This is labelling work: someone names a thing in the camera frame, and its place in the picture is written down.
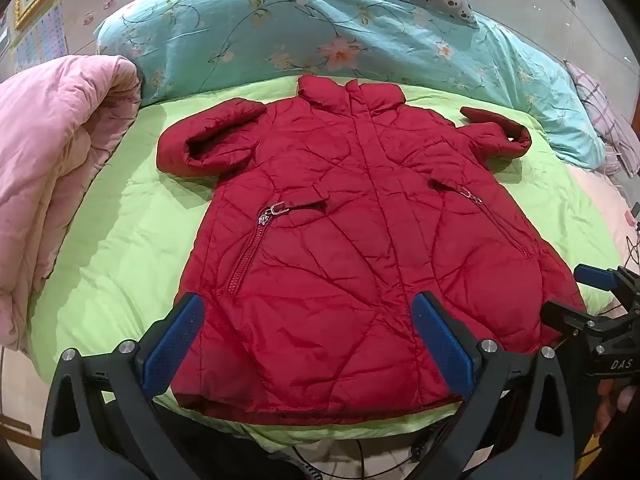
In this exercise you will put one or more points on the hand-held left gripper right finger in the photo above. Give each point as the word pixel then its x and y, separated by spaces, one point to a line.
pixel 445 347

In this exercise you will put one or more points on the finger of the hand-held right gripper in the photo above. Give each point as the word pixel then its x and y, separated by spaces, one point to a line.
pixel 565 317
pixel 592 276

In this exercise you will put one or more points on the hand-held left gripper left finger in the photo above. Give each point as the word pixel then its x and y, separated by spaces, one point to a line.
pixel 172 347

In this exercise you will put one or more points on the red puffer jacket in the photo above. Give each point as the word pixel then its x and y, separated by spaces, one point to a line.
pixel 350 260

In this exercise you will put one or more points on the person's right hand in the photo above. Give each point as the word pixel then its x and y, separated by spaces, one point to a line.
pixel 622 402

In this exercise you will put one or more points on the pale pink bed sheet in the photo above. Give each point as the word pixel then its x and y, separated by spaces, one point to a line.
pixel 607 195

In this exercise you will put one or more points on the plaid pink pillow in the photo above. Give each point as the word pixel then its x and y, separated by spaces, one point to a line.
pixel 605 110

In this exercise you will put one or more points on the pink quilt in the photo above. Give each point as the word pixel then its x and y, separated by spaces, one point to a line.
pixel 45 160

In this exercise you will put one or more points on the blue floral quilt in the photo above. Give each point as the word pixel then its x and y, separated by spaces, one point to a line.
pixel 250 25

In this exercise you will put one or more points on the dotted wall poster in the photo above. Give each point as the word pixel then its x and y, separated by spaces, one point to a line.
pixel 45 40

